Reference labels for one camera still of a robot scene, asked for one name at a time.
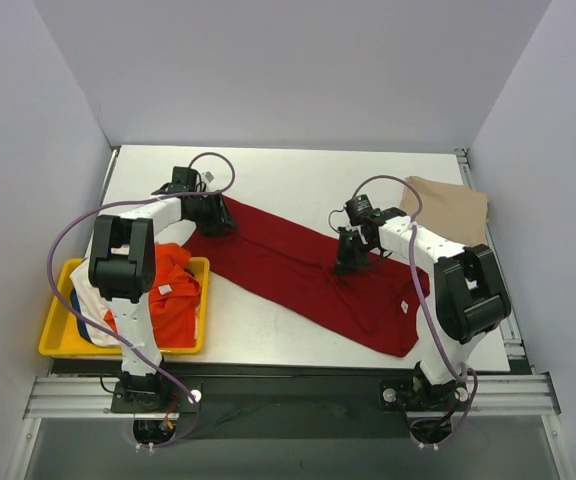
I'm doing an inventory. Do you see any dark red t shirt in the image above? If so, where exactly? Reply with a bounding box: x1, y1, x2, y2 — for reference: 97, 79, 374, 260
184, 198, 420, 357

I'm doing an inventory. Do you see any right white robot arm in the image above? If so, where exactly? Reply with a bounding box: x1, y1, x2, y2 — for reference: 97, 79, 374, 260
334, 194, 512, 387

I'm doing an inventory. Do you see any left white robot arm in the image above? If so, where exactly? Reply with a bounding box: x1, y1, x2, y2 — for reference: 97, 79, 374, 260
88, 167, 237, 399

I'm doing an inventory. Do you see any orange t shirt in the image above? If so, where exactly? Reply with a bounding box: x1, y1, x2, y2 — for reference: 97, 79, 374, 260
103, 243, 203, 349

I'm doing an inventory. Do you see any folded beige t shirt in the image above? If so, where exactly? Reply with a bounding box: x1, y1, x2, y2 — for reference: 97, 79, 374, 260
406, 176, 488, 246

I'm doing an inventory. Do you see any white t shirt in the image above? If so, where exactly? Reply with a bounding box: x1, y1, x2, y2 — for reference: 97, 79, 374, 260
70, 259, 119, 348

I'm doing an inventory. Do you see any navy blue t shirt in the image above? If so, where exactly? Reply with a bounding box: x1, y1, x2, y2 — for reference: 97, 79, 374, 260
69, 289, 91, 343

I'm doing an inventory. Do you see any yellow plastic tray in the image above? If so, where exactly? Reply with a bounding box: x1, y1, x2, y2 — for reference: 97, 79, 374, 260
37, 256, 211, 357

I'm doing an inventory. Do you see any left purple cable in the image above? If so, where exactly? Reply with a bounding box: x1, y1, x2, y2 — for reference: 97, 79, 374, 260
47, 152, 237, 449

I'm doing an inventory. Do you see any purple cable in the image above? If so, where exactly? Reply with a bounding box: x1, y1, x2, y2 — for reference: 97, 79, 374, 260
350, 174, 479, 446
47, 152, 237, 449

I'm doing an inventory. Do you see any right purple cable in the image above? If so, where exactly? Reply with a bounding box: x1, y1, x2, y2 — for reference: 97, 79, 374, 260
350, 174, 479, 446

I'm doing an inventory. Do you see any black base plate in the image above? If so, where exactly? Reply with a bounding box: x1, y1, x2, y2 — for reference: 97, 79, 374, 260
102, 365, 468, 445

